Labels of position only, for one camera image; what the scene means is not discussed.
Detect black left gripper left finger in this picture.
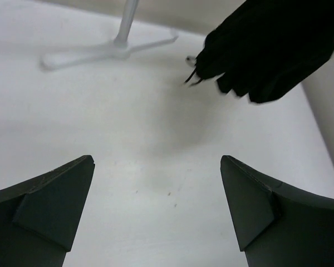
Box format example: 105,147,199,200
0,155,95,266

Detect white clothes rack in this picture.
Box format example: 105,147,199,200
40,0,179,71

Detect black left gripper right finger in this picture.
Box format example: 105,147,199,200
220,155,334,267

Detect black trousers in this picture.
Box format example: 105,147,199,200
186,0,334,104

